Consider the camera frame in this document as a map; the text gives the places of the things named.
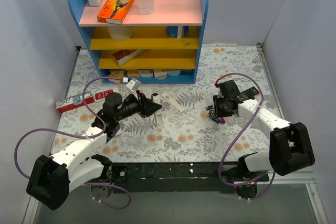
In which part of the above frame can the white slim remote control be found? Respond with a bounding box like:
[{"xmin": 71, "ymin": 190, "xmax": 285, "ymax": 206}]
[{"xmin": 151, "ymin": 93, "xmax": 163, "ymax": 127}]

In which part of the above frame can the white remote battery cover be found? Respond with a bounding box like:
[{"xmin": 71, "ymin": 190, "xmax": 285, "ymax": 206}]
[{"xmin": 161, "ymin": 92, "xmax": 185, "ymax": 113}]

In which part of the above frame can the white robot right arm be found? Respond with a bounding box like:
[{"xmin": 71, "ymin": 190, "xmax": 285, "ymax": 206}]
[{"xmin": 213, "ymin": 80, "xmax": 315, "ymax": 181}]

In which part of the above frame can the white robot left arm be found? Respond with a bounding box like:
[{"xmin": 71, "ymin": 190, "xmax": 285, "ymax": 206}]
[{"xmin": 26, "ymin": 91, "xmax": 162, "ymax": 210}]

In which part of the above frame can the pile of aaa batteries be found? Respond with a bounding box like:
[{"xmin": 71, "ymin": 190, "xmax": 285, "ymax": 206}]
[{"xmin": 205, "ymin": 105, "xmax": 226, "ymax": 124}]

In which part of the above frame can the black tv remote control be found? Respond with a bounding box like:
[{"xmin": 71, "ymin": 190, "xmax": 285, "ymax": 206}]
[{"xmin": 239, "ymin": 87, "xmax": 260, "ymax": 97}]

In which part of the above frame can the red white calculator remote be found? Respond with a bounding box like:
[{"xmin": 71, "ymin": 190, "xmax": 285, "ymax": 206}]
[{"xmin": 94, "ymin": 89, "xmax": 115, "ymax": 102}]

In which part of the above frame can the red white box on shelf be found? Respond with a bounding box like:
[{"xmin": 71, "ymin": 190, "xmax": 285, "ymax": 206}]
[{"xmin": 112, "ymin": 49, "xmax": 146, "ymax": 66}]

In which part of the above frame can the red white toothpaste box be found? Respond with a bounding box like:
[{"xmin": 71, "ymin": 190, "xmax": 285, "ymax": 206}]
[{"xmin": 56, "ymin": 92, "xmax": 95, "ymax": 113}]

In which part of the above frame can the blue wooden shelf unit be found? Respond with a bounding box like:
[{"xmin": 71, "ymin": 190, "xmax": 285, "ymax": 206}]
[{"xmin": 67, "ymin": 0, "xmax": 209, "ymax": 84}]

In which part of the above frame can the white cup on shelf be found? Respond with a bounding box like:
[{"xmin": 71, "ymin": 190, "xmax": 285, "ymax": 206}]
[{"xmin": 108, "ymin": 26, "xmax": 133, "ymax": 42}]

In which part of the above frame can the blue white can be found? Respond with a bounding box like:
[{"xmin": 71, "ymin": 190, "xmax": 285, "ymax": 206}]
[{"xmin": 165, "ymin": 26, "xmax": 189, "ymax": 39}]

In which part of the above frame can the orange razor box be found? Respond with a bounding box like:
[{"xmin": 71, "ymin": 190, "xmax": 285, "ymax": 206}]
[{"xmin": 97, "ymin": 0, "xmax": 134, "ymax": 25}]

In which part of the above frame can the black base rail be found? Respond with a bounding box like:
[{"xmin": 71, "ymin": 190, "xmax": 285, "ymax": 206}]
[{"xmin": 91, "ymin": 162, "xmax": 269, "ymax": 197}]

